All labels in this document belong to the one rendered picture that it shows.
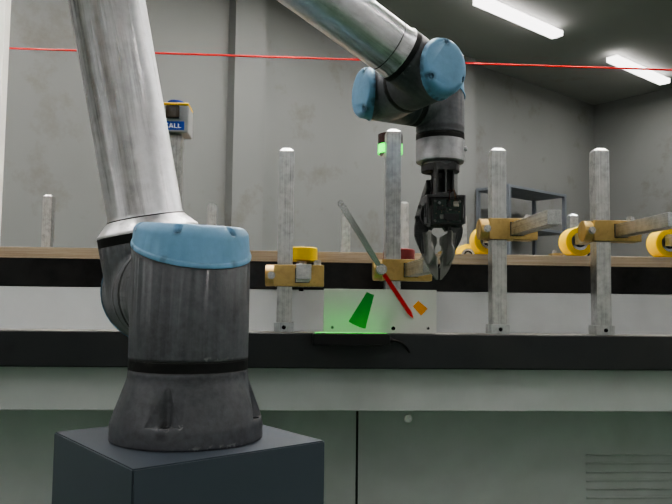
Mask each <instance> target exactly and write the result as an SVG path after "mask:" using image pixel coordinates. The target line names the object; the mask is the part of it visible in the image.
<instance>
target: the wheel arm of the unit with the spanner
mask: <svg viewBox="0 0 672 504"><path fill-rule="evenodd" d="M429 274H431V273H430V271H429V270H428V268H427V266H426V263H425V261H424V259H423V258H421V259H418V260H414V261H411V262H408V263H405V265H404V276H405V277H418V276H423V275H429Z"/></svg>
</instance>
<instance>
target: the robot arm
mask: <svg viewBox="0 0 672 504"><path fill-rule="evenodd" d="M277 1H278V2H280V3H281V4H282V5H284V6H285V7H287V8H288V9H289V10H291V11H292V12H294V13H295V14H297V15H298V16H299V17H301V18H302V19H304V20H305V21H306V22H308V23H309V24H311V25H312V26H313V27H315V28H316V29H318V30H319V31H320V32H322V33H323V34H325V35H326V36H327V37H329V38H330V39H332V40H333V41H334V42H336V43H337V44H339V45H340V46H341V47H343V48H344V49H346V50H347V51H348V52H350V53H351V54H353V55H354V56H355V57H357V58H358V59H360V60H361V61H362V62H364V63H365V64H367V65H368V66H369V67H364V68H362V69H361V70H360V71H359V72H358V74H357V76H356V78H355V81H354V84H353V89H352V107H353V110H354V113H355V114H356V116H357V117H359V118H361V119H366V120H368V121H371V120H372V121H379V122H386V123H393V124H400V125H407V126H413V127H416V164H417V165H419V166H421V173H422V174H424V175H431V180H426V182H425V185H424V189H423V192H422V195H421V198H420V202H419V205H418V207H417V212H416V215H415V217H414V219H415V224H414V237H415V240H416V243H417V245H418V248H419V250H420V252H421V254H422V257H423V259H424V261H425V263H426V266H427V268H428V270H429V271H430V273H431V274H432V276H433V277H434V278H435V279H436V280H442V279H443V277H444V276H445V275H446V274H447V272H448V270H449V268H450V266H451V264H452V261H453V259H454V257H455V251H456V249H457V247H458V245H459V243H460V241H461V238H462V234H463V227H462V225H464V224H466V195H457V194H456V192H455V190H454V174H458V173H459V172H460V165H462V164H463V163H464V162H465V152H464V151H467V146H464V143H465V142H464V100H465V92H464V79H465V75H466V65H465V60H464V57H463V54H462V52H461V50H460V49H459V47H458V46H457V45H456V44H455V43H454V42H452V41H451V40H449V39H446V38H433V39H431V40H429V39H428V38H427V37H425V36H424V35H423V34H421V33H420V32H419V31H417V30H416V29H415V28H412V27H410V26H408V25H407V24H406V23H404V22H403V21H402V20H400V19H399V18H398V17H397V16H395V15H394V14H393V13H391V12H390V11H389V10H387V9H386V8H385V7H383V6H382V5H381V4H380V3H378V2H377V1H376V0H277ZM68 5H69V10H70V16H71V21H72V27H73V33H74V38H75V44H76V49H77V55H78V60H79V66H80V72H81V77H82V83H83V88H84V94H85V99H86V105H87V110H88V116H89V122H90V127H91V133H92V138H93V144H94V149H95V155H96V160H97V166H98V172H99V177H100V183H101V188H102V194H103V199H104V205H105V210H106V216H107V225H106V226H105V227H104V229H103V230H102V232H101V233H100V234H99V236H98V237H97V244H98V251H99V257H100V262H101V268H102V273H103V278H102V282H101V288H100V296H101V303H102V307H103V309H104V312H105V314H106V316H107V318H108V319H109V321H110V322H111V323H112V325H113V326H114V327H115V328H116V329H117V330H118V331H120V332H121V333H122V334H124V335H125V336H127V337H128V367H127V378H126V381H125V384H124V386H123V389H122V391H121V394H120V396H119V399H118V401H117V403H116V406H115V408H114V411H113V413H112V416H111V418H110V421H109V430H108V441H109V442H110V443H111V444H113V445H115V446H118V447H122V448H126V449H132V450H139V451H151V452H198V451H211V450H220V449H227V448H233V447H238V446H243V445H247V444H250V443H253V442H255V441H257V440H259V439H260V438H261V437H262V427H263V421H262V416H261V413H260V410H259V407H258V404H257V401H256V398H255V395H254V392H253V389H252V386H251V384H250V381H249V377H248V343H249V295H250V261H251V253H250V247H249V235H248V233H247V231H246V230H244V229H243V228H239V227H230V226H216V225H200V224H198V222H196V221H195V220H194V219H192V218H191V217H189V216H188V215H187V214H185V212H184V211H183V210H182V204H181V199H180V193H179V187H178V182H177V176H176V171H175V165H174V159H173V154H172V148H171V142H170V137H169V131H168V125H167V120H166V114H165V109H164V103H163V97H162V92H161V86H160V80H159V75H158V69H157V63H156V58H155V52H154V47H153V41H152V35H151V30H150V24H149V18H148V13H147V7H146V2H145V0H68ZM448 227H449V229H448ZM433 228H442V229H443V230H444V231H445V232H446V231H448V233H446V234H445V235H443V236H442V237H440V242H439V244H440V246H441V249H442V252H441V255H440V257H439V259H440V266H439V268H438V267H437V264H436V260H437V256H436V254H435V246H436V244H437V237H436V236H435V235H433V234H432V232H431V231H432V229H433Z"/></svg>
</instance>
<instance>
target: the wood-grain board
mask: <svg viewBox="0 0 672 504"><path fill-rule="evenodd" d="M250 253H251V261H260V262H277V254H278V251H250ZM375 254H376V256H377V258H378V259H381V260H382V259H383V253H375ZM0 258H63V259H100V257H99V251H98V248H63V247H0ZM317 260H321V262H326V263H372V262H373V260H372V259H371V257H370V256H369V254H368V253H367V252H317ZM452 264H458V265H488V254H455V257H454V259H453V261H452ZM507 265H524V266H590V256H560V255H507ZM611 267H656V268H672V257H622V256H611Z"/></svg>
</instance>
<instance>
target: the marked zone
mask: <svg viewBox="0 0 672 504"><path fill-rule="evenodd" d="M373 297H374V295H373V294H370V293H368V292H367V293H366V294H365V296H364V297H363V299H362V301H361V302H360V304H359V305H358V307H357V309H356V310H355V312H354V313H353V315H352V317H351V318H350V320H349V322H350V323H352V324H354V325H356V326H358V327H361V328H364V329H365V328H366V324H367V320H368V317H369V313H370V309H371V305H372V301H373Z"/></svg>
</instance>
